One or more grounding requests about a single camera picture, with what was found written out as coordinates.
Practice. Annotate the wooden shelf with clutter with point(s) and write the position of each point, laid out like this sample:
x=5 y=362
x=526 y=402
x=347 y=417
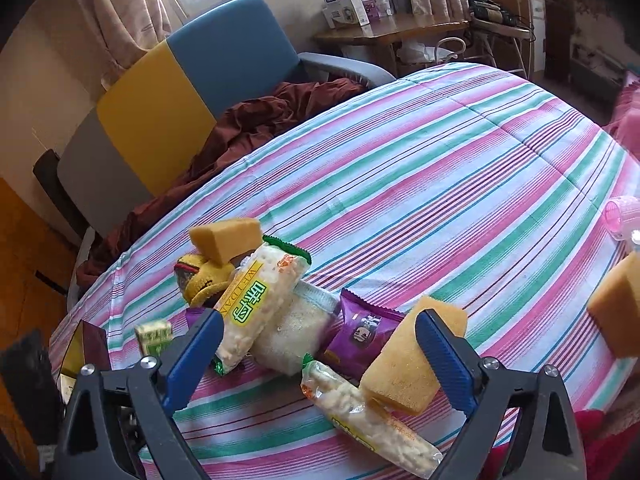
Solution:
x=500 y=15

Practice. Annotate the striped blanket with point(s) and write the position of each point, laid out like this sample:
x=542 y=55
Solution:
x=400 y=185

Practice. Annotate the yellow plush toy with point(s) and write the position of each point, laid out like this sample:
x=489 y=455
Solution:
x=200 y=272

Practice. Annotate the white metal chair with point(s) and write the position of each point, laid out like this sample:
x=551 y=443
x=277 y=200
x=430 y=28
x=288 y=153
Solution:
x=450 y=47

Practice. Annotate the maroon blanket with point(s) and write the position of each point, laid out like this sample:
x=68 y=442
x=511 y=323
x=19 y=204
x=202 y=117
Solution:
x=240 y=125

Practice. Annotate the wooden side table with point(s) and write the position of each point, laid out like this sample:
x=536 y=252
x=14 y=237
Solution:
x=395 y=30

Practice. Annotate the pink plastic cup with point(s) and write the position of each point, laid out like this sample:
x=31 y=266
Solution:
x=620 y=215

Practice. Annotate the white appliance box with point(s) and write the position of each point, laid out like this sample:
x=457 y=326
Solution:
x=345 y=7

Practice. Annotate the black panel behind sofa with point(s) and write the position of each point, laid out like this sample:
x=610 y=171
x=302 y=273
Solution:
x=55 y=185

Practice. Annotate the pink cloth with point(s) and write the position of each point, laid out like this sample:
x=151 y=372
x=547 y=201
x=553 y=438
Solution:
x=627 y=115

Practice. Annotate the grey yellow blue sofa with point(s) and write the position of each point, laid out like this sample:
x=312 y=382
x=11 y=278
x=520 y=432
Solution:
x=150 y=110

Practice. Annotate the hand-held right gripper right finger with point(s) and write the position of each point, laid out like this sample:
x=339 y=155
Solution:
x=445 y=360

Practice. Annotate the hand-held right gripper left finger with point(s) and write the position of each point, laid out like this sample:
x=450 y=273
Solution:
x=192 y=360

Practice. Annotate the purple snack packet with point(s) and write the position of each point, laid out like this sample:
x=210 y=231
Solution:
x=360 y=337

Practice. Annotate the small green carton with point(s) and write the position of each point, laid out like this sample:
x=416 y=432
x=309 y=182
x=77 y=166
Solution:
x=155 y=339

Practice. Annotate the wooden wardrobe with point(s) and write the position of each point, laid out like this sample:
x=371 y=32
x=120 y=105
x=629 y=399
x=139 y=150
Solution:
x=25 y=260

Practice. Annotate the rice cracker packet green ends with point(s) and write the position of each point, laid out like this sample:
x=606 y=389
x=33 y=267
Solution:
x=255 y=305

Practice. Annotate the yellow sponge block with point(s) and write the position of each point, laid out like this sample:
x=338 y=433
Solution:
x=617 y=310
x=405 y=365
x=225 y=240

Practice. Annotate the gold tin box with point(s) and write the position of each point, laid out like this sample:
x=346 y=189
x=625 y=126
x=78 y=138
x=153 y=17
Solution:
x=87 y=347

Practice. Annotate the rice cracker packet orange print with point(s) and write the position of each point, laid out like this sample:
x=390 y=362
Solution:
x=365 y=420

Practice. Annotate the small purple box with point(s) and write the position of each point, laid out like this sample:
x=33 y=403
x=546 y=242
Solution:
x=375 y=10

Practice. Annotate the clear packet white contents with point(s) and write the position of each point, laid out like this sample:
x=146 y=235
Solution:
x=295 y=332

